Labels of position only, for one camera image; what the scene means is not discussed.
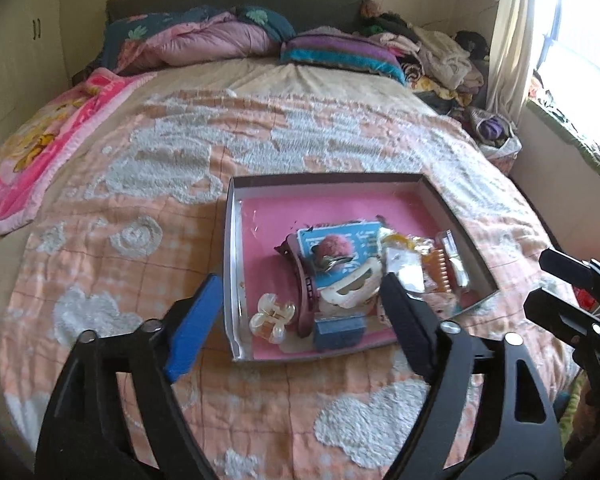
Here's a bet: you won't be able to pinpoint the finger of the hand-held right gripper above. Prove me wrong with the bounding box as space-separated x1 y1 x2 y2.
539 249 600 312
524 287 600 357

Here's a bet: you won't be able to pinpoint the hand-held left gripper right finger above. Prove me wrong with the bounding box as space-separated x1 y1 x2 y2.
380 272 566 480

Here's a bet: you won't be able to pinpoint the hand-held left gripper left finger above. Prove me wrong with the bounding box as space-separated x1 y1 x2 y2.
35 273 224 480

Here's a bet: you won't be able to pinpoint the orange spiral hair tie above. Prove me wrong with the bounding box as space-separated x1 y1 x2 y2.
422 250 454 294

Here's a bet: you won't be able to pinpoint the cream hair claw clip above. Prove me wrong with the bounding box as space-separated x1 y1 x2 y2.
320 257 384 309

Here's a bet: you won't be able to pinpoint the small blue box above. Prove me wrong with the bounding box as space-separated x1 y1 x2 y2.
312 317 366 352

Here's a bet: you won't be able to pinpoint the clear bow hair clip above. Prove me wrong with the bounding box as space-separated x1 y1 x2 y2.
249 294 297 344

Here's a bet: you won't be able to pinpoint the yellow plastic packet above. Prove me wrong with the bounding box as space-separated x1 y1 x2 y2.
380 230 431 261

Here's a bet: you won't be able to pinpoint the pink pom-pom hair tie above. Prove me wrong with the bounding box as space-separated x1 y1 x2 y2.
312 237 356 272

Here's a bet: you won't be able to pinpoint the shallow box with pink lining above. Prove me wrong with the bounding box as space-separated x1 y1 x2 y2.
222 172 500 363

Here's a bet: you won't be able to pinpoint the red plastic bag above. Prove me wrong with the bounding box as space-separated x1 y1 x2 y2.
575 285 600 312

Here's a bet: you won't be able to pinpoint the clear foil packet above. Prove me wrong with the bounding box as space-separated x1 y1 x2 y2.
384 245 427 294

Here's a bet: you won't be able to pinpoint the clear plastic case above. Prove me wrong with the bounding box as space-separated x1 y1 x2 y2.
435 230 472 289

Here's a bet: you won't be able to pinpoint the green patterned cloth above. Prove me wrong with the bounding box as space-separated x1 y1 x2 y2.
555 375 600 461

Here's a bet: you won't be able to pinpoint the blue printed card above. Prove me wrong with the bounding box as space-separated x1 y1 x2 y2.
296 224 382 287

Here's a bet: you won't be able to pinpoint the maroon hair claw clip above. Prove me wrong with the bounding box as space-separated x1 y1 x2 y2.
275 235 322 339

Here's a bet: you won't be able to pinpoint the clothes on window sill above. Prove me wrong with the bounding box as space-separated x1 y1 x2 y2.
527 75 600 182

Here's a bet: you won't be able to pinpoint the laundry basket with clothes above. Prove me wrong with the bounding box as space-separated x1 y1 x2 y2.
465 107 524 172

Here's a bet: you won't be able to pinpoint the orange checkered cloud blanket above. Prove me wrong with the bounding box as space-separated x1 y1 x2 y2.
0 89 581 480

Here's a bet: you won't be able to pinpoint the window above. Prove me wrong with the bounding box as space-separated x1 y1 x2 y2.
535 0 600 147

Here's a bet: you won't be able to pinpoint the pink cartoon blanket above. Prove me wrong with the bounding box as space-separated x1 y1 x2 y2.
0 67 157 239

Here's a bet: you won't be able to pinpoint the cream curtain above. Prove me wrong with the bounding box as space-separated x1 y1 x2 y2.
485 0 547 122

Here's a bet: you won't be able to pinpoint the pile of clothes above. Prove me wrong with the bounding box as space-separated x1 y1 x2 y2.
360 0 489 112

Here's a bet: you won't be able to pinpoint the beige bed sheet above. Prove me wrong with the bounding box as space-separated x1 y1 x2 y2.
145 57 437 111

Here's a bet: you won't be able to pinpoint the purple striped pillow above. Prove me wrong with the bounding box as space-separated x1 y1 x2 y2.
280 30 407 87

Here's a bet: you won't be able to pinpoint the teal and pink floral quilt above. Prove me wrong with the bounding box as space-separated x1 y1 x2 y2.
102 5 297 74

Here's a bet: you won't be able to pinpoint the cream wardrobe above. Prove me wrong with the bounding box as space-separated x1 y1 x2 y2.
0 0 107 162

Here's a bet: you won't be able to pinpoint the dark green headboard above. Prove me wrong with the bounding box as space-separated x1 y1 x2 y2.
105 0 372 37

